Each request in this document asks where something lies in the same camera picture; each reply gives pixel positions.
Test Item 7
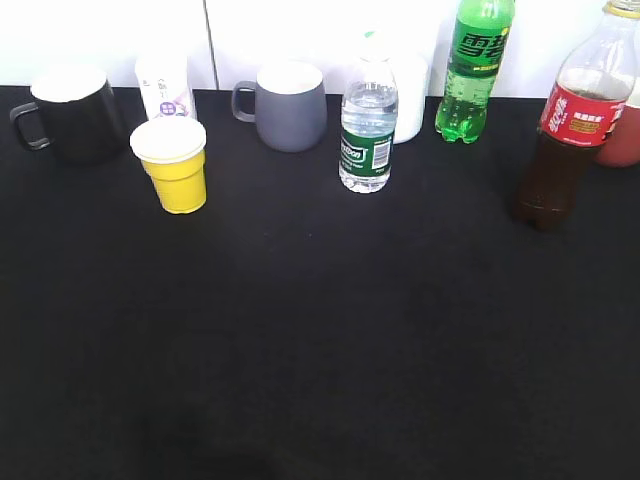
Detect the yellow paper cup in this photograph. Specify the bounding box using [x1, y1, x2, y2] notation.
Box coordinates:
[130, 116, 207, 214]

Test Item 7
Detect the cola bottle red label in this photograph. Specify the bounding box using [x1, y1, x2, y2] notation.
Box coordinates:
[513, 1, 639, 231]

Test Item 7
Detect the white cup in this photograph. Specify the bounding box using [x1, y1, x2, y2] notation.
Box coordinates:
[390, 53, 429, 144]

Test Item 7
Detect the green sprite bottle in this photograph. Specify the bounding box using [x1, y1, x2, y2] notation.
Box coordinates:
[435, 0, 515, 144]

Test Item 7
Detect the grey mug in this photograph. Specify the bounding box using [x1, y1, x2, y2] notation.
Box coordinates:
[231, 61, 328, 153]

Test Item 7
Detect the water bottle green label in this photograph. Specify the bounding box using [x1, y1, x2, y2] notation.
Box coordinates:
[339, 30, 399, 194]

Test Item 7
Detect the white milk carton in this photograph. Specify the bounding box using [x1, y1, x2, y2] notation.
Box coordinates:
[135, 52, 197, 120]

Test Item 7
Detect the black mug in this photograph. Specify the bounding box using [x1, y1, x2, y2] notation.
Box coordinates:
[9, 64, 128, 166]

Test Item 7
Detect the red pink mug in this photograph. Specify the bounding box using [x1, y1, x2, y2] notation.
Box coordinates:
[596, 78, 640, 168]

